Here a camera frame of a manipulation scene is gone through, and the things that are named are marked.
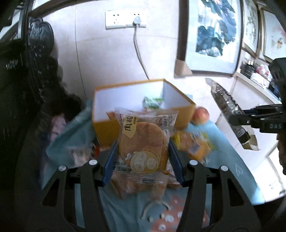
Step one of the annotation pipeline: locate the dark carved wooden chair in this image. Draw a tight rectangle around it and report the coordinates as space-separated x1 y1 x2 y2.
1 1 82 179

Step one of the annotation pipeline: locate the red apple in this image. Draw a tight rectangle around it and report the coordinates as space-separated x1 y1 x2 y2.
192 107 209 126

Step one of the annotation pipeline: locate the light green snack bag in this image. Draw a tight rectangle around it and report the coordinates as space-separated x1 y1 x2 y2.
142 97 164 110

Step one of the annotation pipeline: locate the framed blue ink painting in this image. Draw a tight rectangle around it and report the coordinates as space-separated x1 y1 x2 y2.
176 1 243 76

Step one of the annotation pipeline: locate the silver black snack packet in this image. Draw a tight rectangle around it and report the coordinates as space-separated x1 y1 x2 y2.
205 78 251 144

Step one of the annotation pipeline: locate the cardboard corner protector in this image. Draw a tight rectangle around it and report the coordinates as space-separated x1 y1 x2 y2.
174 59 193 78

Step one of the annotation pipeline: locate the orange yellow snack bag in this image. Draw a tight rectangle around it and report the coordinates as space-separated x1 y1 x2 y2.
172 131 215 164

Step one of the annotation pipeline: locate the clear round cake packet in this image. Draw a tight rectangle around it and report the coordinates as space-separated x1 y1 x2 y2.
111 108 180 200

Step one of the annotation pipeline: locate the yellow cardboard box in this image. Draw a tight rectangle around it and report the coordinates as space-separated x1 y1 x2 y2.
92 79 196 147

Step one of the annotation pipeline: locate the white wall socket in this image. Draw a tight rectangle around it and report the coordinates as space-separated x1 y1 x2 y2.
105 10 146 30

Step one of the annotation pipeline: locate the light blue patterned cloth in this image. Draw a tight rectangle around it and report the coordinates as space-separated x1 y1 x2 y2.
41 100 264 231

